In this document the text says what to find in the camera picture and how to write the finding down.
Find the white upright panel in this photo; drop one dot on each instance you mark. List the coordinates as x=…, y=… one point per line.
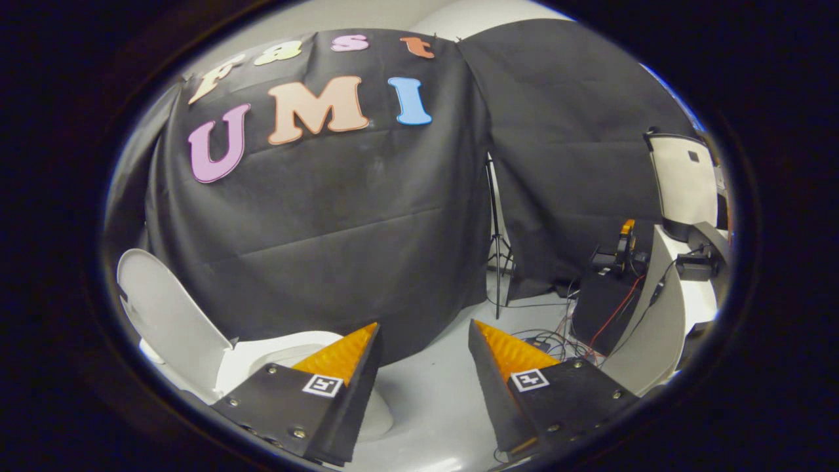
x=685, y=190

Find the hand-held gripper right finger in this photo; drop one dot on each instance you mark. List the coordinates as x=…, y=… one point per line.
x=495, y=393

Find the black tripod stand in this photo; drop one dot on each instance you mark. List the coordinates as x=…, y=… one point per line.
x=497, y=262

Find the small black module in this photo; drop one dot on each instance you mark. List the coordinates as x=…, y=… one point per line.
x=696, y=267

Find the small black power adapter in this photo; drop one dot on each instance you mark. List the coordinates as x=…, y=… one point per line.
x=537, y=341

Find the plain black backdrop cloth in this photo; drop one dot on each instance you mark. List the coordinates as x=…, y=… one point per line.
x=141, y=177
x=577, y=131

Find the white toilet tank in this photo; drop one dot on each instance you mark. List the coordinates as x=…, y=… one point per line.
x=149, y=354

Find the orange and black device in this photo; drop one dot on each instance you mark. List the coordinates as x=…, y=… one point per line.
x=623, y=246

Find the black box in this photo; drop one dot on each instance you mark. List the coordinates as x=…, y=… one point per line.
x=606, y=311

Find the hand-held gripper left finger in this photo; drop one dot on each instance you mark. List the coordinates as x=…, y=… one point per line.
x=344, y=406

